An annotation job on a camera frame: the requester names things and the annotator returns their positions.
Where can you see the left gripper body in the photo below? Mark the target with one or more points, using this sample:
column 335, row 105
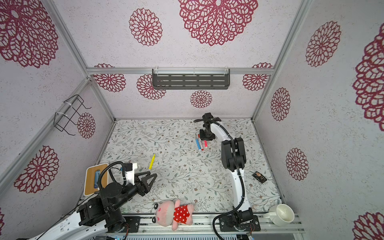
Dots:
column 139, row 183

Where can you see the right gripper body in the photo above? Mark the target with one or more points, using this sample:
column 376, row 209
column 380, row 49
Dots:
column 206, row 121

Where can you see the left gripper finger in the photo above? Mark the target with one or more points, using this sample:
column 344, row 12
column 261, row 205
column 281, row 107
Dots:
column 141, row 178
column 148, row 182

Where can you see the blue highlighter pen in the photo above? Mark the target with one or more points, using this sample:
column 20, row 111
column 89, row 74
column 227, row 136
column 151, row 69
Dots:
column 198, row 144

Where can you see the white red-tip marker pen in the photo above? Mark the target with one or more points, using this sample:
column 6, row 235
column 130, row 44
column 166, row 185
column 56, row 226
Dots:
column 201, row 143

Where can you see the yellow highlighter pen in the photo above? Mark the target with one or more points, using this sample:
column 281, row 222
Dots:
column 152, row 162

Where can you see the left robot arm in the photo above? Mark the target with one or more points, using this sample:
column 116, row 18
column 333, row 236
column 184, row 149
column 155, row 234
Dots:
column 99, row 214

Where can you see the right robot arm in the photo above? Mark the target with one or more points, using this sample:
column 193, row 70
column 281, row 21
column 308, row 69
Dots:
column 233, row 156

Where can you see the white wooden-top box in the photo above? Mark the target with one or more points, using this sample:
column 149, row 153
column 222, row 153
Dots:
column 91, row 180

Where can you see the pink plush pig toy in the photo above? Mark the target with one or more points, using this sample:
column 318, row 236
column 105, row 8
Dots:
column 172, row 213

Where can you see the small dark brown object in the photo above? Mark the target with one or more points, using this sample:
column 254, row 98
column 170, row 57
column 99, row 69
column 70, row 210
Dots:
column 259, row 177

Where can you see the white cup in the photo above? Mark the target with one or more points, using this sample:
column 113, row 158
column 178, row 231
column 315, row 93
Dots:
column 280, row 215

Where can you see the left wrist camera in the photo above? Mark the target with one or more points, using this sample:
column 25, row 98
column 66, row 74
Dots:
column 129, row 172

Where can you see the dark grey wall shelf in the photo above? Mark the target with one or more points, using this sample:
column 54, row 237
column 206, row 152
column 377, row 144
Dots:
column 191, row 79

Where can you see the black wire wall rack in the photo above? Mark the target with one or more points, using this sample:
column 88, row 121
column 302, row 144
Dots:
column 64, row 117

